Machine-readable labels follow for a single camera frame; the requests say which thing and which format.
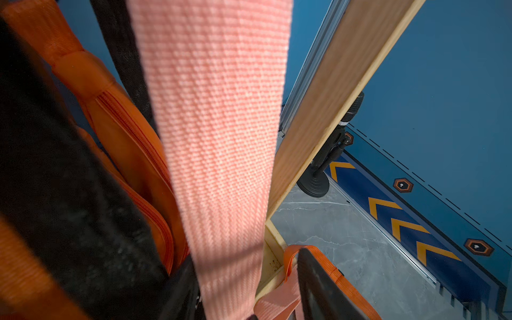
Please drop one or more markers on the black microphone on stand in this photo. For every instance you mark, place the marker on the black microphone on stand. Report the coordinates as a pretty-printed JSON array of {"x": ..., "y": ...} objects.
[{"x": 314, "y": 181}]

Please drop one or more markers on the pink crescent sling bag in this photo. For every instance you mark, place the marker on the pink crescent sling bag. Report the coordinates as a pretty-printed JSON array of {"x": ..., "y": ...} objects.
[{"x": 215, "y": 72}]

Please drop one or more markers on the orange crescent sling bag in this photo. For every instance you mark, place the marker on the orange crescent sling bag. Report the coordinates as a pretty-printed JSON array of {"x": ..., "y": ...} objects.
[{"x": 365, "y": 310}]

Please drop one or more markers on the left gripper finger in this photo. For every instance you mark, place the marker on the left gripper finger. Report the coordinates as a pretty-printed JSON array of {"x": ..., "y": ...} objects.
[{"x": 320, "y": 296}]

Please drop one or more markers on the pink rectangular waist bag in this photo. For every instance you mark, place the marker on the pink rectangular waist bag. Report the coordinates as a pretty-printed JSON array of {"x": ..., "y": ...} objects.
[{"x": 282, "y": 302}]

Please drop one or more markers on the wooden garment rack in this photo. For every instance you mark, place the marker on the wooden garment rack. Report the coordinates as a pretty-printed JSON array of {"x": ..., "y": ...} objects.
[{"x": 367, "y": 32}]

